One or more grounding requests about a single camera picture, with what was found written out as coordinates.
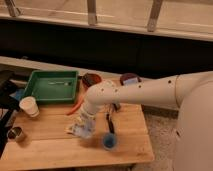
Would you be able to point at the light blue towel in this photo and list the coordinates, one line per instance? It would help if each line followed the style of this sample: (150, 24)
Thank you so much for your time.
(82, 127)

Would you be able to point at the orange carrot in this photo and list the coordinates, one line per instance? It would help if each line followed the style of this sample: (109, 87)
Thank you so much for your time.
(76, 106)

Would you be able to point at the black stand at left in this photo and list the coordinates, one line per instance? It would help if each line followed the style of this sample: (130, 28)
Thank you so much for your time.
(6, 102)

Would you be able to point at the green plastic tray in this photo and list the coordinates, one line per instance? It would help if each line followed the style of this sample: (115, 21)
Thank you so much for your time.
(52, 87)

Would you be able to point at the small metal cup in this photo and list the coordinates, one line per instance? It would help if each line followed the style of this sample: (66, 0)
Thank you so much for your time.
(16, 134)

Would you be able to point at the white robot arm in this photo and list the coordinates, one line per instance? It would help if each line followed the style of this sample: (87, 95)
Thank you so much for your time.
(190, 94)

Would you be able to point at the purple bowl with sponge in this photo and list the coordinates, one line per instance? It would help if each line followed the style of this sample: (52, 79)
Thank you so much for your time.
(129, 78)

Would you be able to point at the white paper cup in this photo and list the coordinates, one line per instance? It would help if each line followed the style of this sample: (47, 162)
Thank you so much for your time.
(29, 106)

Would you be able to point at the brown bowl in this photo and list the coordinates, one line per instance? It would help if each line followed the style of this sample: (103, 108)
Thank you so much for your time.
(90, 79)

